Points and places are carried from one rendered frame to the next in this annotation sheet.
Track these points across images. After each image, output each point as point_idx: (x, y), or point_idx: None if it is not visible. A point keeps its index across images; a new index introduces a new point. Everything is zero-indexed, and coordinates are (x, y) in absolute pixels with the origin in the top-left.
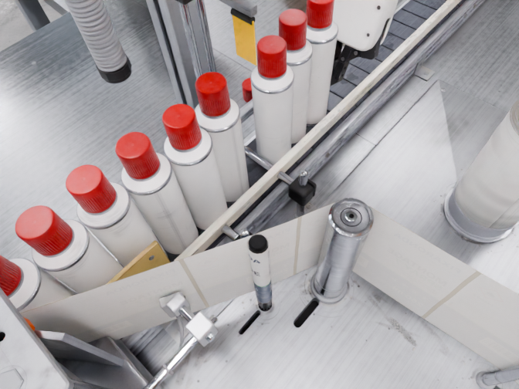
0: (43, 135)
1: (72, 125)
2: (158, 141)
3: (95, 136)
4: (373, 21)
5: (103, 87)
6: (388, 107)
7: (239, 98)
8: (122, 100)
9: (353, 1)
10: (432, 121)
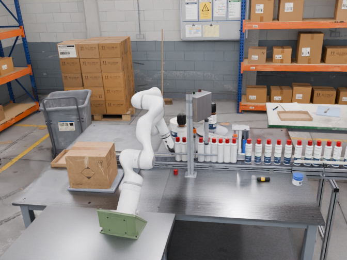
0: (214, 191)
1: (207, 189)
2: (198, 178)
3: (206, 185)
4: (172, 139)
5: (193, 191)
6: None
7: (177, 174)
8: (194, 187)
9: (171, 140)
10: (168, 150)
